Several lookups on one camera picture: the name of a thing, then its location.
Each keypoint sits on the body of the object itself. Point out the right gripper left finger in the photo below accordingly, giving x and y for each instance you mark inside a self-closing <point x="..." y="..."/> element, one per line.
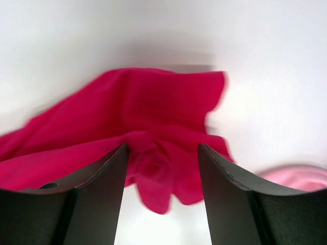
<point x="81" y="208"/>

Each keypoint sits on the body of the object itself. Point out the red t shirt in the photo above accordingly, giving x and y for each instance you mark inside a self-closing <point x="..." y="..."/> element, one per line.
<point x="159" y="114"/>

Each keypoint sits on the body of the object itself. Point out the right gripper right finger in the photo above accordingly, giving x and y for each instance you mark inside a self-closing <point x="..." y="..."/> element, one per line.
<point x="243" y="208"/>

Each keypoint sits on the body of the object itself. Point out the pink t shirt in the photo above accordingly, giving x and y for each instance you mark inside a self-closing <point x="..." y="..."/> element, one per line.
<point x="301" y="177"/>

